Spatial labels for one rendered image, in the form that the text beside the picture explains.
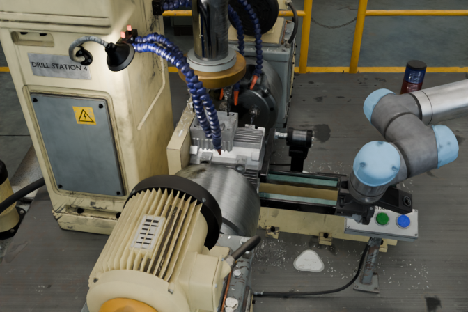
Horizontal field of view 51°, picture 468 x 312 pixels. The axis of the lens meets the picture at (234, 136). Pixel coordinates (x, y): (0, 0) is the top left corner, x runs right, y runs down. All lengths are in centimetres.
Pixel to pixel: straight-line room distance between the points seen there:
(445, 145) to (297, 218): 66
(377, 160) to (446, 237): 79
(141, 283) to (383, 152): 47
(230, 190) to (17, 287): 69
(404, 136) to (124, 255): 55
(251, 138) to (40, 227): 73
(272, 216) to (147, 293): 82
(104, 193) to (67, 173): 12
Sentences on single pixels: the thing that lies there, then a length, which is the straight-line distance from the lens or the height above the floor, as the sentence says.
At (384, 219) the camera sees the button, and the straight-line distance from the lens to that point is 124.
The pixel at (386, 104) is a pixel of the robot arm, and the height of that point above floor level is 140.
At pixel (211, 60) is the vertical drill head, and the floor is 136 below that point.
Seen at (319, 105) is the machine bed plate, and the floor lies 80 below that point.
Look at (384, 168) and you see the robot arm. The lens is 89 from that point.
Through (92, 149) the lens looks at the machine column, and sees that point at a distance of 134.
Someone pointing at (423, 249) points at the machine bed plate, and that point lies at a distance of 158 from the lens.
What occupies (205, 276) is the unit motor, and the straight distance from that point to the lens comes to 78.
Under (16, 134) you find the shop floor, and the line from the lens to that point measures 364.
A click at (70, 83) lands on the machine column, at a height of 134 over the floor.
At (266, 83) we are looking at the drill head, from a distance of 159.
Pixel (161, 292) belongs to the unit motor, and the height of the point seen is 134.
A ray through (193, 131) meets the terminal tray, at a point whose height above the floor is 113.
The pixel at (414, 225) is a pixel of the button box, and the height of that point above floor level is 106.
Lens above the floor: 192
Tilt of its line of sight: 36 degrees down
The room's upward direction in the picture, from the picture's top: 1 degrees counter-clockwise
